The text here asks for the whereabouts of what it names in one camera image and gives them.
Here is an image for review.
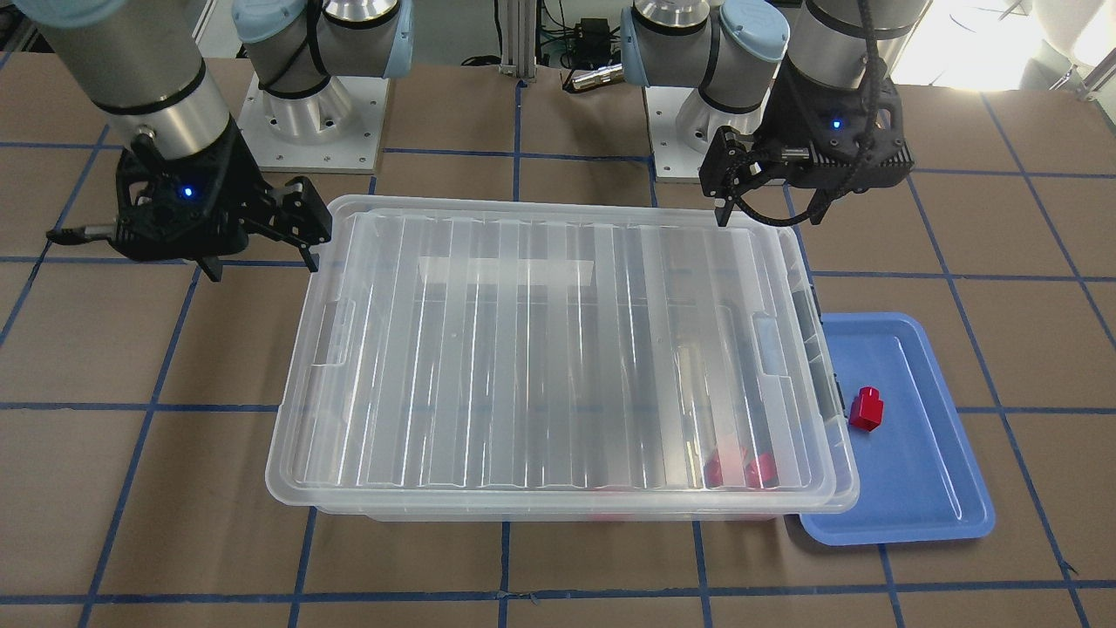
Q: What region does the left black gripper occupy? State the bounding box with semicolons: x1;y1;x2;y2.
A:
700;60;915;228

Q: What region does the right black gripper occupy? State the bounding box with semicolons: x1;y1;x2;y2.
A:
115;120;331;282

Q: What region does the clear plastic box lid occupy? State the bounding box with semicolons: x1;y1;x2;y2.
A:
264;194;862;514

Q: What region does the red block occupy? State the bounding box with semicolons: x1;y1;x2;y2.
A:
848;386;886;433
702;447;750;489
743;452;779;490

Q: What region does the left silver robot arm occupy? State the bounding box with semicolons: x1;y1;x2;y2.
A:
619;1;931;228

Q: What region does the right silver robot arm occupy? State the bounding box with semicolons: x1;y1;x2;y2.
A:
17;1;414;282

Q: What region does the clear plastic storage box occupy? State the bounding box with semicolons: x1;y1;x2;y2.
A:
305;209;859;524

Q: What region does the red block in box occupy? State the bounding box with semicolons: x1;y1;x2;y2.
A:
702;447;750;489
743;452;779;490

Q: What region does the blue plastic tray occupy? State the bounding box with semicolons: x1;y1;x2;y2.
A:
800;311;997;545

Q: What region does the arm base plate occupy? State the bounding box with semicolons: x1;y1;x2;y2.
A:
238;77;391;175
644;86;771;183

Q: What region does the aluminium frame post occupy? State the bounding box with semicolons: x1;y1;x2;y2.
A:
496;1;541;85

